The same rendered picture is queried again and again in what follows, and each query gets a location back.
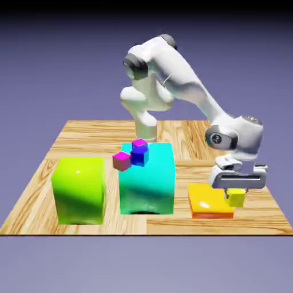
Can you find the small yellow cube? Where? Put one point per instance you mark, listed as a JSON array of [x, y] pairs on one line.
[[236, 197]]

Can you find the large lime green box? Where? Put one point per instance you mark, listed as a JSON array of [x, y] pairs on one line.
[[77, 190]]

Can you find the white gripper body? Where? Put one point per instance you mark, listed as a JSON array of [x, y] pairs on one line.
[[238, 180]]

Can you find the large cyan box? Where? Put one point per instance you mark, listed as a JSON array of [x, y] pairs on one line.
[[148, 183]]

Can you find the small blue cube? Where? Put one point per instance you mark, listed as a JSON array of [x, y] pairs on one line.
[[139, 155]]

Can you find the small magenta cube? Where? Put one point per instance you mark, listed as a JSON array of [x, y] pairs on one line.
[[139, 142], [121, 161]]

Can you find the large orange box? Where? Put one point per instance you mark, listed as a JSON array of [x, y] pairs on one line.
[[206, 201]]

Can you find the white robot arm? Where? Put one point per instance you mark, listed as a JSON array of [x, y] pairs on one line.
[[183, 75]]

